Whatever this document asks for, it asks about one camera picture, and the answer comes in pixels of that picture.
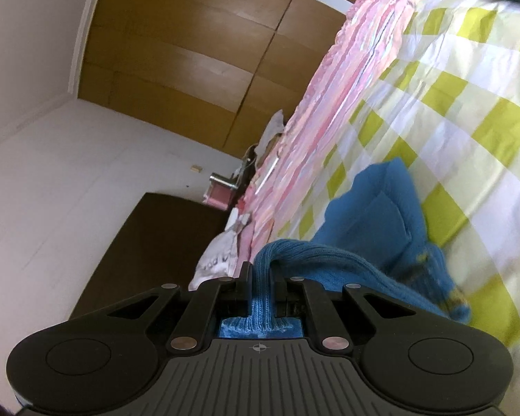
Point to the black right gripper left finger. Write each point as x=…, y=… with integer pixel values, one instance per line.
x=157, y=351

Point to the blue knitted sweater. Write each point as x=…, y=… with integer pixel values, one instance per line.
x=373, y=235

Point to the dark brown headboard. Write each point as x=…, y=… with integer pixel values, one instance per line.
x=161, y=242

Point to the pink box on nightstand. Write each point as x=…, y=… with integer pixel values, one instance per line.
x=218, y=196

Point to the white cloth on nightstand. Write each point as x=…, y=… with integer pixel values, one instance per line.
x=274, y=127

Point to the brown wooden wardrobe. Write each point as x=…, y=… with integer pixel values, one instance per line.
x=214, y=71

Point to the pink striped quilt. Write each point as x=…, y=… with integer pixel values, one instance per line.
x=364, y=47

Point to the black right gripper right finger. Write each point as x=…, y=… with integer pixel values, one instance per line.
x=373, y=353

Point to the grey pillow with pink dots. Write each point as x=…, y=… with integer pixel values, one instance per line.
x=227, y=252

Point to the yellow white checkered bedsheet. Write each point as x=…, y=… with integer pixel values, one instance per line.
x=449, y=107

